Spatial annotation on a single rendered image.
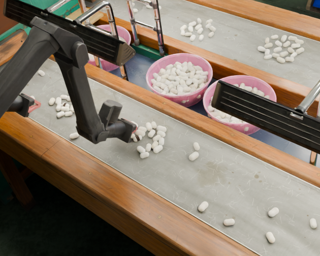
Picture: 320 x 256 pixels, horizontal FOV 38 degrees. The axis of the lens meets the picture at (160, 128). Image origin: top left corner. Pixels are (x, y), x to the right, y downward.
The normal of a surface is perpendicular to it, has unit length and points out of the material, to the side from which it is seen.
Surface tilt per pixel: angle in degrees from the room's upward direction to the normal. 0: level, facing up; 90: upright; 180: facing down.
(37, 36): 21
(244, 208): 0
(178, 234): 0
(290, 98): 90
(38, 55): 96
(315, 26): 0
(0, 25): 90
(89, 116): 95
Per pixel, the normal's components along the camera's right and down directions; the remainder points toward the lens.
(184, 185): -0.12, -0.69
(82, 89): 0.78, 0.48
